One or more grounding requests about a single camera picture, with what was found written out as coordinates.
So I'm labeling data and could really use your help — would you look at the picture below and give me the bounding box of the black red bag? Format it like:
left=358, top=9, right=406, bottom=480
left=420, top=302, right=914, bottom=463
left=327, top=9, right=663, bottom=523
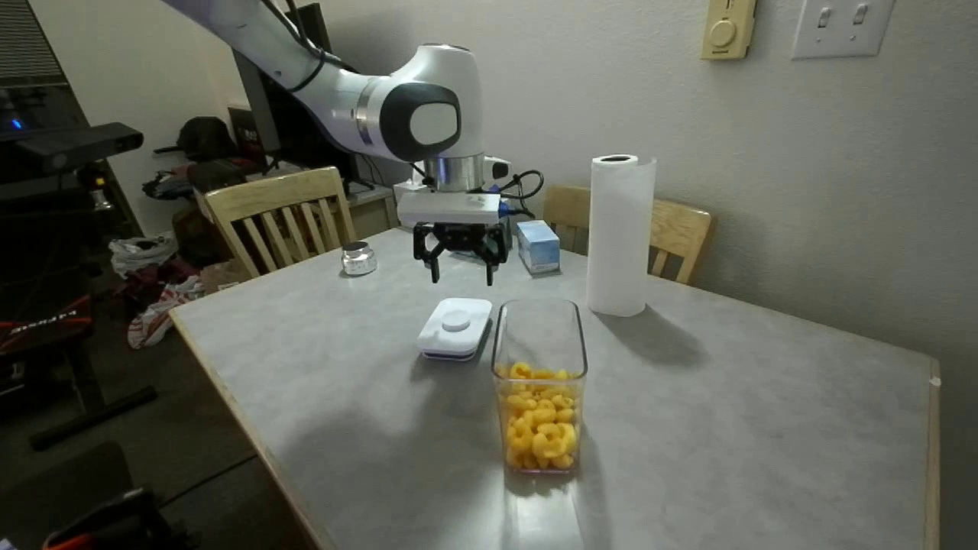
left=38, top=485, right=171, bottom=550

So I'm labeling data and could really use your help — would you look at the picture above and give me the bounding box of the white light switch plate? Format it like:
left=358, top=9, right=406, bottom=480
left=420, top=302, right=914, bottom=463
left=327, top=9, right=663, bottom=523
left=787, top=0, right=898, bottom=60

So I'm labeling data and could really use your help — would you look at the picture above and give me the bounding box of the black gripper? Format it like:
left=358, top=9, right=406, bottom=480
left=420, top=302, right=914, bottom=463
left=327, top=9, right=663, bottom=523
left=408, top=219, right=512, bottom=290

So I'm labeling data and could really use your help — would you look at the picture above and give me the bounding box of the white container lid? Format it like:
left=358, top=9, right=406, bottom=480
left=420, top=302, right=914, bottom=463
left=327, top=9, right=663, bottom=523
left=413, top=293, right=497, bottom=362

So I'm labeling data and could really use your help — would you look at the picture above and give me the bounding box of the black cap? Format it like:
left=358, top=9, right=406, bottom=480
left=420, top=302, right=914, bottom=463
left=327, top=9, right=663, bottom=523
left=176, top=114, right=240, bottom=164

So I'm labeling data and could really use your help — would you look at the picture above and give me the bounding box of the white red cloth pile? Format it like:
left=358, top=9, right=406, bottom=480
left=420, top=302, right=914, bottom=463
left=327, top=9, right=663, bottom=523
left=121, top=266, right=210, bottom=350

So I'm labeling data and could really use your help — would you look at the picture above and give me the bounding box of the small blue box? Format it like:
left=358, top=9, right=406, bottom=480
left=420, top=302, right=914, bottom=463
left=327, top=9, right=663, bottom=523
left=512, top=216, right=566, bottom=279

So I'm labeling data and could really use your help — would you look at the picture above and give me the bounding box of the white paper towel roll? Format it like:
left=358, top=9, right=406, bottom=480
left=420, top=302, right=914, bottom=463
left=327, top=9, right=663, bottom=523
left=584, top=150, right=660, bottom=321

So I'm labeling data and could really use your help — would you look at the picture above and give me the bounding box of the black camera bar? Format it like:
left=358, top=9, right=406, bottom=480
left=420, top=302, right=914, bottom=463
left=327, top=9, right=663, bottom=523
left=0, top=119, right=147, bottom=176

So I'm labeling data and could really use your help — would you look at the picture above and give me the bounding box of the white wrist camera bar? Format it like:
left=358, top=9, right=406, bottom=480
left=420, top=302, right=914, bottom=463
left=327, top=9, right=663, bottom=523
left=393, top=184, right=508, bottom=231

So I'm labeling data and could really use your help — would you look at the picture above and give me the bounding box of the beige wall thermostat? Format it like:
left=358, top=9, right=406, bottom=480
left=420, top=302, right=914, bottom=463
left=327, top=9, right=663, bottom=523
left=700, top=0, right=762, bottom=65

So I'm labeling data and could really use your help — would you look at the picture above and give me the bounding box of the wooden slat-back chair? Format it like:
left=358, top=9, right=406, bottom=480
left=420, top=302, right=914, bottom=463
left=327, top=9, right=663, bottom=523
left=194, top=164, right=359, bottom=282
left=537, top=180, right=715, bottom=286

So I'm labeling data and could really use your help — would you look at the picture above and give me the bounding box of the black camera cable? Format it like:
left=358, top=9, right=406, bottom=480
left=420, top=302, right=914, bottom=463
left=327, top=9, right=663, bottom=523
left=494, top=164, right=547, bottom=223

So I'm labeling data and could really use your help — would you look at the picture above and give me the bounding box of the clear container with yellow snacks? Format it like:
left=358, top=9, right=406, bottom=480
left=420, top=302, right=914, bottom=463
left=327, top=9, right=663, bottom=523
left=490, top=295, right=593, bottom=480

